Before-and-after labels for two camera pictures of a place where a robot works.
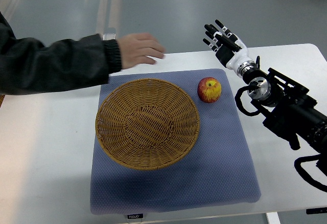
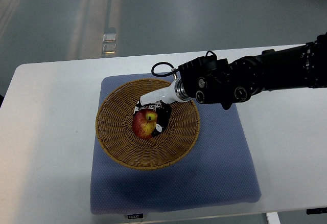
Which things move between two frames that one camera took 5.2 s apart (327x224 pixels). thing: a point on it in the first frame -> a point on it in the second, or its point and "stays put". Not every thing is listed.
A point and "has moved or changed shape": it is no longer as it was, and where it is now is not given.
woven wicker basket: x=147 y=124 stays put
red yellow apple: x=209 y=89 has moved or changed shape
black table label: x=135 y=216 stays put
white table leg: x=273 y=218 stays put
